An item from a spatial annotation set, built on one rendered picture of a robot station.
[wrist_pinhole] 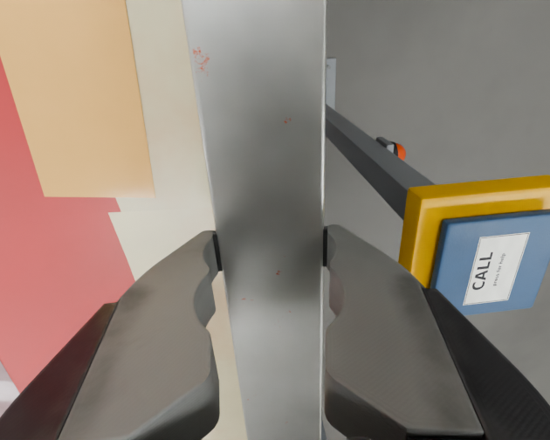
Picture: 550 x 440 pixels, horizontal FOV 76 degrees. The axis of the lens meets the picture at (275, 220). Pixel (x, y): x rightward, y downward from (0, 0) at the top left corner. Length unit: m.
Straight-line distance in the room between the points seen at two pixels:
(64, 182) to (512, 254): 0.32
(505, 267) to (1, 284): 0.35
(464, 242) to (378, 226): 1.16
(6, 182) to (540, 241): 0.36
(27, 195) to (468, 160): 1.45
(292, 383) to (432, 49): 1.25
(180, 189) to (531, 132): 1.54
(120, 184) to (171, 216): 0.03
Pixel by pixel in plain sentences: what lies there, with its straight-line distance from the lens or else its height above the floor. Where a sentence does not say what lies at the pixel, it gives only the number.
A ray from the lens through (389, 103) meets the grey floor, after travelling 1.32.
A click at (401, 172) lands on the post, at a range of 0.49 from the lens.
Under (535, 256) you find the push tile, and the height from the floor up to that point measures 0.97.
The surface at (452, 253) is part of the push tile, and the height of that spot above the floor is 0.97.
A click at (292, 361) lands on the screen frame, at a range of 0.16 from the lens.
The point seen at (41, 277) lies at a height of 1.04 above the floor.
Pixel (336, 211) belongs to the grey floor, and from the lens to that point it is 1.38.
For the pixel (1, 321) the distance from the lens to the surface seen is 0.24.
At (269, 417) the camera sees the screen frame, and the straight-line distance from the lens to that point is 0.19.
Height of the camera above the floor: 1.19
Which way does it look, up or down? 62 degrees down
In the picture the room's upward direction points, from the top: 168 degrees clockwise
